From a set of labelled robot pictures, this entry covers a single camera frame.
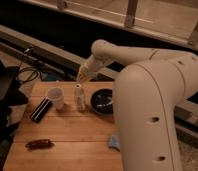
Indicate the translucent plastic cup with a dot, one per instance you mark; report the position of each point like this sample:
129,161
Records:
55,95

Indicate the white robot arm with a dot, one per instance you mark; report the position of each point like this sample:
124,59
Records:
145,94

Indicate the clear plastic bottle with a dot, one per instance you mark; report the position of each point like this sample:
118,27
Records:
79,97

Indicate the black rectangular box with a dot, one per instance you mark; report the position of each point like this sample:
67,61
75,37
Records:
40,110

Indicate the white tapered gripper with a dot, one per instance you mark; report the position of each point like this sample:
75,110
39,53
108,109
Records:
89,69

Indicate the black round bowl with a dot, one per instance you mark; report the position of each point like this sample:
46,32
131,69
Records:
101,101

